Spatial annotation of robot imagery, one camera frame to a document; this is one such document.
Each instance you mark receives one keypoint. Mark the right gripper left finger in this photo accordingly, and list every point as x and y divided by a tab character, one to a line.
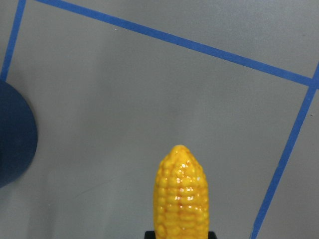
149	235

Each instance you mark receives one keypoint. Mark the yellow toy corn cob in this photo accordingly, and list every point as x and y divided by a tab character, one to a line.
181	197

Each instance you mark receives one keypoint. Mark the brown paper table cover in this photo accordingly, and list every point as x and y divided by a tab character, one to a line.
110	103

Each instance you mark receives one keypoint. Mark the dark blue saucepan purple handle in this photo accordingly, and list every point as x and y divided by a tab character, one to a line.
18	134

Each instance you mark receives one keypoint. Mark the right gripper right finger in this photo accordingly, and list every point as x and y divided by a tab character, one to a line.
211	235

